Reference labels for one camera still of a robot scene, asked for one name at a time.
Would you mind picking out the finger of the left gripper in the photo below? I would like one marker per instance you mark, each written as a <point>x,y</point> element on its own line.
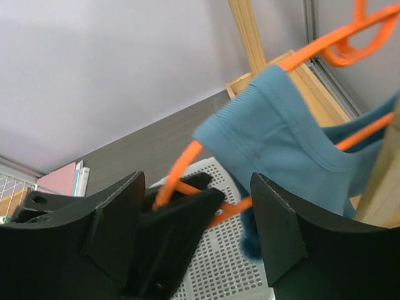
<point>167,238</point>

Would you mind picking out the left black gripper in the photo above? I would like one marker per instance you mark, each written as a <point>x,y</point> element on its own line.
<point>39,203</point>

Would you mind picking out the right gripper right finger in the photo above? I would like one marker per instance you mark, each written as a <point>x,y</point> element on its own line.
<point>311,253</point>

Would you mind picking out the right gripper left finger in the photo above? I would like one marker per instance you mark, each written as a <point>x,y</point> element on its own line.
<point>79,251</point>

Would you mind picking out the blue tank top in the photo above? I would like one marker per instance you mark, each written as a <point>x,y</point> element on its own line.
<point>268,129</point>

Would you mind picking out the orange plastic hanger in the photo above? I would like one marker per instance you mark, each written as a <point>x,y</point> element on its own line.
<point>357,41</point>

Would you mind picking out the pink folder stack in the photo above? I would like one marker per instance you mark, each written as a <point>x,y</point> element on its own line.
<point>70,180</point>

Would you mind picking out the white plastic basket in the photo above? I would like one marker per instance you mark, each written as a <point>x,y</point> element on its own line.
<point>219,271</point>

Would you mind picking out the wooden clothes rack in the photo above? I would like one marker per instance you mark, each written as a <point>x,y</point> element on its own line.
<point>312,93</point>

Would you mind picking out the white wire shelf rack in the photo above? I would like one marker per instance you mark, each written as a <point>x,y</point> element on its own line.
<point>14,187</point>

